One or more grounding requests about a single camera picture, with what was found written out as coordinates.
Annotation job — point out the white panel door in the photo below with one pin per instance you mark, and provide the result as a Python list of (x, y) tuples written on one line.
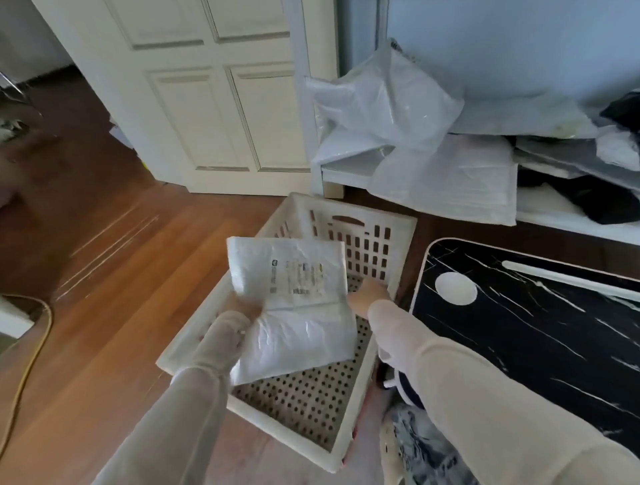
[(200, 90)]

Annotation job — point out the blue white patterned cloth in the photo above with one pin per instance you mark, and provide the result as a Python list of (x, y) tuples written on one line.
[(425, 449)]

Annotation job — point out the person's right forearm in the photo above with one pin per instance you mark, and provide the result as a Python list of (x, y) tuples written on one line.
[(480, 404)]

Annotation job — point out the person's left forearm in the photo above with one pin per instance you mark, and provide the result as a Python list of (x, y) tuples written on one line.
[(175, 399)]

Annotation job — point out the person's right hand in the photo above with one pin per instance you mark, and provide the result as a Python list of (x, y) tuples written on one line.
[(371, 295)]

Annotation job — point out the small white plastic bag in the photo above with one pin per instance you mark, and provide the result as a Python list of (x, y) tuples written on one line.
[(345, 146)]

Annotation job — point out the white perforated plastic basket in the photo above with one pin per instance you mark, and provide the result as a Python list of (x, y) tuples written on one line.
[(320, 399)]

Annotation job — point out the large white poly mailer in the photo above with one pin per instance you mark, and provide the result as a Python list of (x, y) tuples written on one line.
[(450, 185)]

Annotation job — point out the black marble pattern lap table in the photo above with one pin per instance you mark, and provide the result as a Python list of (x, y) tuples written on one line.
[(530, 320)]

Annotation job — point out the person's right fingers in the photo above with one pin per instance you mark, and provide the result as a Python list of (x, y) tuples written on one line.
[(361, 296)]

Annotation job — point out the grey plastic mailer bag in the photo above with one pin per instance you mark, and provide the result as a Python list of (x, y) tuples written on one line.
[(575, 157)]

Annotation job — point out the flat pale plastic bag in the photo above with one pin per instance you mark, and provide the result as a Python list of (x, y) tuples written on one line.
[(520, 116)]

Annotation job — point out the person's left hand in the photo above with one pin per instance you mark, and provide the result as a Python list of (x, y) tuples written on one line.
[(239, 311)]

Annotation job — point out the black folded garment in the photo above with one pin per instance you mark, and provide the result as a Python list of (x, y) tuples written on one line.
[(590, 202)]

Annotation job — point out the person's left thumb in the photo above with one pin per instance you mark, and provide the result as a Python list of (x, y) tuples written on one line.
[(253, 310)]

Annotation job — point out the translucent crumpled plastic bag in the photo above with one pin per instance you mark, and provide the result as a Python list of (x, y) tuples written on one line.
[(380, 100)]

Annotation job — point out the white poly mailer with label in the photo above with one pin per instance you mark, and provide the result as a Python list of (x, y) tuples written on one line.
[(295, 310)]

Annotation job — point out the white low shelf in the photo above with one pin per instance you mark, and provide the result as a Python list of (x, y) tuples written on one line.
[(345, 176)]

